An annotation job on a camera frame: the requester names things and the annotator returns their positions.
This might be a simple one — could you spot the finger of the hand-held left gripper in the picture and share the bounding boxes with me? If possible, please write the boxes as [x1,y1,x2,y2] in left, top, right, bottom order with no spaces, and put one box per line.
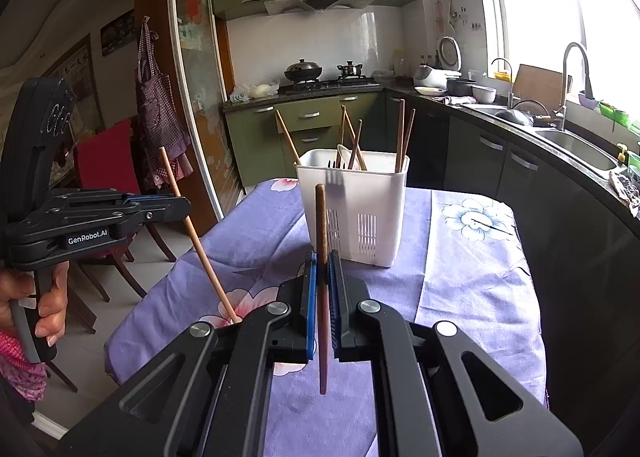
[45,189,176,210]
[15,198,192,241]

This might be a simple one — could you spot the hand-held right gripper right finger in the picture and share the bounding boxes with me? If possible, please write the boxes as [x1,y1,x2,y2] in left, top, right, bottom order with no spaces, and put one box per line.
[327,249,583,457]

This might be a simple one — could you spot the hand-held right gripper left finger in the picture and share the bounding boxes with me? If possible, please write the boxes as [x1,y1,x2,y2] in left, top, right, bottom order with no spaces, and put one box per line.
[57,249,326,457]

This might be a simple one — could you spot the light wooden chopstick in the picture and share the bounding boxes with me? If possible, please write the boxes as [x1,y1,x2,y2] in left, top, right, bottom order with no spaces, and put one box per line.
[158,147,244,326]

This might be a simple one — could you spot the dark brown chopstick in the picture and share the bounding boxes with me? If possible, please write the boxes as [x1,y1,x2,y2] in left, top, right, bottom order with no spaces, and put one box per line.
[314,184,331,396]

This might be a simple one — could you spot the white plastic utensil holder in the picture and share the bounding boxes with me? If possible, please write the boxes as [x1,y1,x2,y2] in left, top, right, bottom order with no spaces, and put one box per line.
[294,148,411,269]

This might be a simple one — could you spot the bunch of wooden chopsticks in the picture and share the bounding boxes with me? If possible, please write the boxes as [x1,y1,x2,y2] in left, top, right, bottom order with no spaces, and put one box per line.
[274,98,417,174]

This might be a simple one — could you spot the person's left hand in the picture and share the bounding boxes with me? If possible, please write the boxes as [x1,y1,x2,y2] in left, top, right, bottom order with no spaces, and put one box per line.
[0,259,71,346]

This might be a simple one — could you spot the wooden chair with red cover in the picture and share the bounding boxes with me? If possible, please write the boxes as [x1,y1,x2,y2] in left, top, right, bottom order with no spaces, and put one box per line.
[70,119,177,335]

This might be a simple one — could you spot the checked apron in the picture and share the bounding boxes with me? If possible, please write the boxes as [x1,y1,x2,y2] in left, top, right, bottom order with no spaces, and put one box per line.
[135,17,194,188]

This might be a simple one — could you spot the green base cabinets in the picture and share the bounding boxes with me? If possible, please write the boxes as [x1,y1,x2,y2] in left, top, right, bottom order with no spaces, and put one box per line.
[223,91,389,188]

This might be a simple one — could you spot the purple floral tablecloth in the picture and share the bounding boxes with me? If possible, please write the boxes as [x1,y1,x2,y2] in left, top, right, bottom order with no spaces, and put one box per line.
[104,177,549,457]

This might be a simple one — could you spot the sliding glass door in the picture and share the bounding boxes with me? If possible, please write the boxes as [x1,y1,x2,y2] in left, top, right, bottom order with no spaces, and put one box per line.
[167,0,247,239]

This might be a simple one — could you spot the person's patterned clothing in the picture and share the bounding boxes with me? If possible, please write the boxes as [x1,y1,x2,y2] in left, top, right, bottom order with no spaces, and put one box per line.
[0,329,49,403]

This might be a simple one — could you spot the black wok with lid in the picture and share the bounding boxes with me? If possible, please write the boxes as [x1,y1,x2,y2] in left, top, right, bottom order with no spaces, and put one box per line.
[284,58,324,84]

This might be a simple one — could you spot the gas stove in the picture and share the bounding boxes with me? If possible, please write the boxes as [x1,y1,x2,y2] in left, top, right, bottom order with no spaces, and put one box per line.
[277,78,382,92]

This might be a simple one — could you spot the dark base cabinets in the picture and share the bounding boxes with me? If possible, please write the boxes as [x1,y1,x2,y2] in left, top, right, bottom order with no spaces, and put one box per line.
[385,92,640,457]

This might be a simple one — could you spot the white rice cooker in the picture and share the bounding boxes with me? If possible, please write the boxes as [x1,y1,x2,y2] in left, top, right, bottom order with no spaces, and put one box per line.
[413,36,463,90]

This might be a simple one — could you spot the dark cooking pot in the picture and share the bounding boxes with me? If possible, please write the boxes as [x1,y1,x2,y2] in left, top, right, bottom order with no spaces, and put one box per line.
[446,78,479,98]

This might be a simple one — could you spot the dark pan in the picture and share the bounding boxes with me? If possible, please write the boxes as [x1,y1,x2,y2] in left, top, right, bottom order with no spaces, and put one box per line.
[492,107,534,127]

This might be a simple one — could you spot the small steel faucet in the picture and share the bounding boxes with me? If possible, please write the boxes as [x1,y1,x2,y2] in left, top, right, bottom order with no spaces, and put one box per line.
[491,58,516,110]

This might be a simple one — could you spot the steel sink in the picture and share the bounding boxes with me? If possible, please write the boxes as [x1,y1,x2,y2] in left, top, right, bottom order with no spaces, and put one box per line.
[532,128,619,173]

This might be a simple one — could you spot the wooden cutting board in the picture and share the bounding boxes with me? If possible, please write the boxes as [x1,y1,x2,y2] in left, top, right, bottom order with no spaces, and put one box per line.
[512,64,574,116]

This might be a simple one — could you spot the patterned dish cloth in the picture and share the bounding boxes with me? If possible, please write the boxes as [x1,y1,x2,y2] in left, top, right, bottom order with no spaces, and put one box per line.
[608,172,640,218]

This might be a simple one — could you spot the tall steel faucet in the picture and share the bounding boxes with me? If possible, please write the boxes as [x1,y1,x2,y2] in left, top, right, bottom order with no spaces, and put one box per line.
[552,42,594,132]

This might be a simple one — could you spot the green plastic containers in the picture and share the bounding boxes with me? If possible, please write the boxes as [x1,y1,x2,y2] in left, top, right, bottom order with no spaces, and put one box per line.
[599,101,632,127]

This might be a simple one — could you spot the large framed wall poster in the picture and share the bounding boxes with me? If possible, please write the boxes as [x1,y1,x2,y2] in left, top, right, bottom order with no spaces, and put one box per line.
[42,34,104,138]

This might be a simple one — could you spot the small wall poster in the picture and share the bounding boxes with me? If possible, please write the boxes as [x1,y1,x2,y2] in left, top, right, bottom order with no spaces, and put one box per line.
[100,9,137,57]

